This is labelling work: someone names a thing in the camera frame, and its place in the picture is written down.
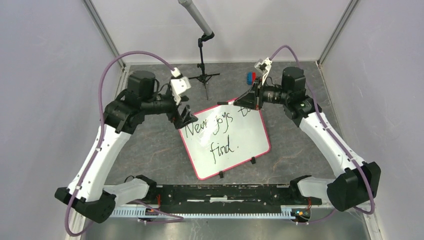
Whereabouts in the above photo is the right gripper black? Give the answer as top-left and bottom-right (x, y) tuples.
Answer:
(233, 76), (290, 111)

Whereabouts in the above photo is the black white marker pen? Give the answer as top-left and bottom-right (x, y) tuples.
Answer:
(216, 101), (234, 106)

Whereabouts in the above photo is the whiteboard with pink frame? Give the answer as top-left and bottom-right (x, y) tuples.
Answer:
(179, 100), (271, 180)

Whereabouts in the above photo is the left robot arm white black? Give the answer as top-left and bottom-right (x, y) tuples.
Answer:
(54, 70), (197, 223)

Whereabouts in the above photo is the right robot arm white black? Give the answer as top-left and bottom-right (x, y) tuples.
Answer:
(233, 67), (381, 215)

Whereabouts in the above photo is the blue red eraser block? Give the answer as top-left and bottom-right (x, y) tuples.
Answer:
(246, 72), (257, 85)

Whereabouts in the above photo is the black tripod stand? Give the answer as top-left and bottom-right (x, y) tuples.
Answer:
(188, 32), (220, 100)

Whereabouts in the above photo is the grey microphone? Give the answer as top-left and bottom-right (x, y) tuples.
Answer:
(178, 0), (214, 36)

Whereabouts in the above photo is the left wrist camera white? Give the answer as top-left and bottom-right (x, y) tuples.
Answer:
(170, 67), (191, 106)

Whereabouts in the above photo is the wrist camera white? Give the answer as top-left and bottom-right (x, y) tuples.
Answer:
(254, 57), (273, 85)
(170, 67), (191, 106)

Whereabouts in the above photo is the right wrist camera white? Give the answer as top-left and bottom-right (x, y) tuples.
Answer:
(254, 57), (273, 85)

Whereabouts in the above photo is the white slotted cable duct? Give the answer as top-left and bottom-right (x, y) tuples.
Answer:
(110, 205), (306, 220)

